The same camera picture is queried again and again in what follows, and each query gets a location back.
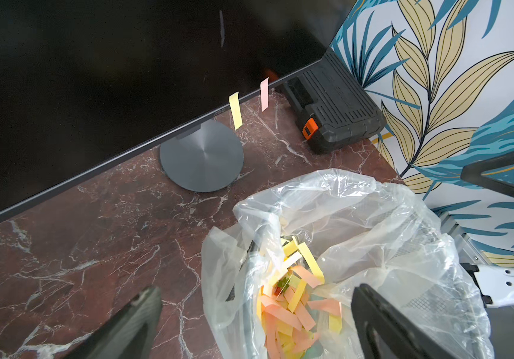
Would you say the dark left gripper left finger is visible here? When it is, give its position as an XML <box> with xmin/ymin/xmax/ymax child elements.
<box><xmin>66</xmin><ymin>286</ymin><xmax>163</xmax><ymax>358</ymax></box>

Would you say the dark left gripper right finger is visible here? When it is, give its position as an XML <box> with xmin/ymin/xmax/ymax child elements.
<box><xmin>352</xmin><ymin>284</ymin><xmax>454</xmax><ymax>358</ymax></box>

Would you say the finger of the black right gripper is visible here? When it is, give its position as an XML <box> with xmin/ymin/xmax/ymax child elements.
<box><xmin>459</xmin><ymin>138</ymin><xmax>514</xmax><ymax>208</ymax></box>

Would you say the pink sticky note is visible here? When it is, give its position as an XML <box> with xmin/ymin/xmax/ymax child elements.
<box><xmin>260</xmin><ymin>77</ymin><xmax>269</xmax><ymax>112</ymax></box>

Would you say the yellow sticky note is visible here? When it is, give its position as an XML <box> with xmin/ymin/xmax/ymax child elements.
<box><xmin>228</xmin><ymin>92</ymin><xmax>243</xmax><ymax>130</ymax></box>

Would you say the pile of discarded sticky notes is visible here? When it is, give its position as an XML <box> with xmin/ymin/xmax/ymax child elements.
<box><xmin>255</xmin><ymin>236</ymin><xmax>343</xmax><ymax>358</ymax></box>

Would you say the grey round monitor stand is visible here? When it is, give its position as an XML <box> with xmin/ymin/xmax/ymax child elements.
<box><xmin>159</xmin><ymin>120</ymin><xmax>244</xmax><ymax>193</ymax></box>

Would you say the black computer monitor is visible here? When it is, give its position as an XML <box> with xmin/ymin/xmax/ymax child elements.
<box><xmin>0</xmin><ymin>1</ymin><xmax>354</xmax><ymax>223</ymax></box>

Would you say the bin with clear plastic bag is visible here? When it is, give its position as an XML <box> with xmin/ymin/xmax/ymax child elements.
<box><xmin>202</xmin><ymin>169</ymin><xmax>494</xmax><ymax>358</ymax></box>

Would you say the black plastic tool case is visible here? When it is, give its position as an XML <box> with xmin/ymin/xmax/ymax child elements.
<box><xmin>279</xmin><ymin>49</ymin><xmax>386</xmax><ymax>154</ymax></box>

